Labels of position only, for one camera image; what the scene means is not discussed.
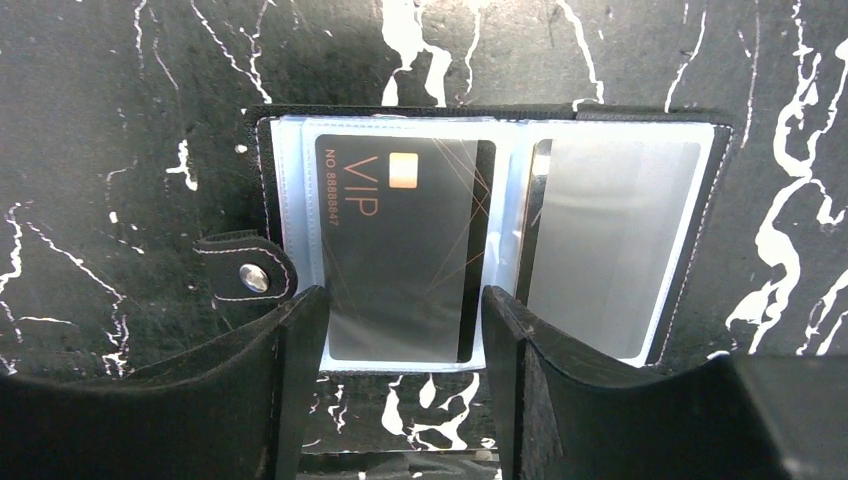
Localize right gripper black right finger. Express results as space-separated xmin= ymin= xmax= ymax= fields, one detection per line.
xmin=481 ymin=286 xmax=847 ymax=479

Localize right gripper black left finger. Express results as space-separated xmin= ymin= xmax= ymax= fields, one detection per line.
xmin=1 ymin=286 xmax=329 ymax=479

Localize black silver card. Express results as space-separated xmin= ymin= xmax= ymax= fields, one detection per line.
xmin=515 ymin=139 xmax=708 ymax=366

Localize black VIP card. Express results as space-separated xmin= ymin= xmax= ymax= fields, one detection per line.
xmin=315 ymin=134 xmax=496 ymax=363

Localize black card holder wallet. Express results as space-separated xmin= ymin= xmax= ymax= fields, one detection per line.
xmin=195 ymin=105 xmax=733 ymax=373

